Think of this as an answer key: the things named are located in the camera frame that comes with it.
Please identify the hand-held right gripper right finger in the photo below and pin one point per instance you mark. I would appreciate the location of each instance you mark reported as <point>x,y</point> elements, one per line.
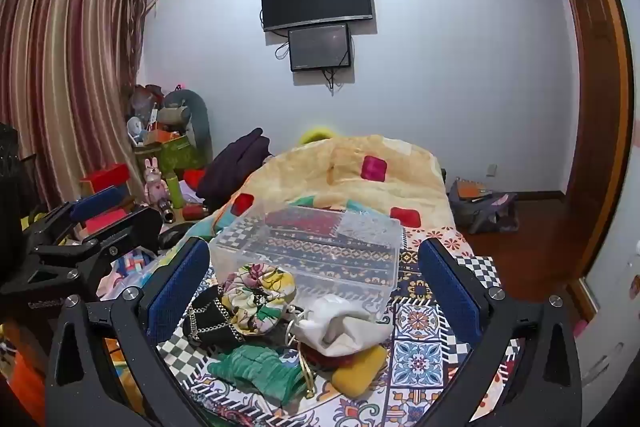
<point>450,297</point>

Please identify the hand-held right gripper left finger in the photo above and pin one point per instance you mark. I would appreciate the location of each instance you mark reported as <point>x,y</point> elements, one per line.
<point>177,289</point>

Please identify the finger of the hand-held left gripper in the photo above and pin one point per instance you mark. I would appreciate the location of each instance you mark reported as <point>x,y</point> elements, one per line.
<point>127,227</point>
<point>97,203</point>

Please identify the floral fabric scrunchie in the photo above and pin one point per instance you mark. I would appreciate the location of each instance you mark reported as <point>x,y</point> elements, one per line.
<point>260,292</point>

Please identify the green knitted cloth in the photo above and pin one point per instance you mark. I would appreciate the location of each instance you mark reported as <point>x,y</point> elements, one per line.
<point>255,369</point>

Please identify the yellow soft pad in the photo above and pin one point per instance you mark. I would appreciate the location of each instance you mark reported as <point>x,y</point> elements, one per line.
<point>360,374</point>

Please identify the clear plastic storage box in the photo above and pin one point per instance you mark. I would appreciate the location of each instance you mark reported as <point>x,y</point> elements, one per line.
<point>320,279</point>

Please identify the red box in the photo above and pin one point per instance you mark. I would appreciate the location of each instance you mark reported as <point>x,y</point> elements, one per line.
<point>105,179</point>

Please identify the pink bunny doll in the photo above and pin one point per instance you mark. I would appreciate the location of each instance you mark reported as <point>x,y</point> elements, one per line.
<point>154,184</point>

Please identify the green bottle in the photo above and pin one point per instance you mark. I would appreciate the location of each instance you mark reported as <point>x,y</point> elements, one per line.
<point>175,191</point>

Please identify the patterned printed blanket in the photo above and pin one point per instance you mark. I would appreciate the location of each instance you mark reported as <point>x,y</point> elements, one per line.
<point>425,352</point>

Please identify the green cardboard box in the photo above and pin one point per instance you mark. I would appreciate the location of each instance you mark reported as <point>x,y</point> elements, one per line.
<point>170,154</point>

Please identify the black mesh object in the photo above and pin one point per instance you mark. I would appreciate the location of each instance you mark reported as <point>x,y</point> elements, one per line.
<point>12,172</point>

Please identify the grey bag with books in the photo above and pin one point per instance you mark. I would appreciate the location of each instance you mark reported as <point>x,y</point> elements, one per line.
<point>480,207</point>

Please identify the dark purple jacket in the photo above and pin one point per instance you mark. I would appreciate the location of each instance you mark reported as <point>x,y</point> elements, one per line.
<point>235,167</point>

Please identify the striped red curtain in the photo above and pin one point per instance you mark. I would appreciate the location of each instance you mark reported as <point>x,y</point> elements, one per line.
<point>65,72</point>

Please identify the red cloth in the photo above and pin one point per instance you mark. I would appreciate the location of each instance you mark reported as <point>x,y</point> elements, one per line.
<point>330,359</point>

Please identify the white door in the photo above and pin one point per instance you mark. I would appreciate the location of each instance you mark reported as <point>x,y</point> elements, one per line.
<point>617,287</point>

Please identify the yellow quilt with red patches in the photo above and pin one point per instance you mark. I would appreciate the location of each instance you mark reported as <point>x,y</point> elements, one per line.
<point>320,172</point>

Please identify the yellow-green plush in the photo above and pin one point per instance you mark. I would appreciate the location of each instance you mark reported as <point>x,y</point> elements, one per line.
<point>316,136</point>

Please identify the white wall socket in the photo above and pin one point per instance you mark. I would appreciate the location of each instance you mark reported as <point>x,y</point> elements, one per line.
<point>492,170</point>

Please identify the wooden door frame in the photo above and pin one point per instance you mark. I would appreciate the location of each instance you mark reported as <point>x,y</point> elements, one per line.
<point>597,82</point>

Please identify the small wall monitor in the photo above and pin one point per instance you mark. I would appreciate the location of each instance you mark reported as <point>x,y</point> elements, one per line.
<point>319,48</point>

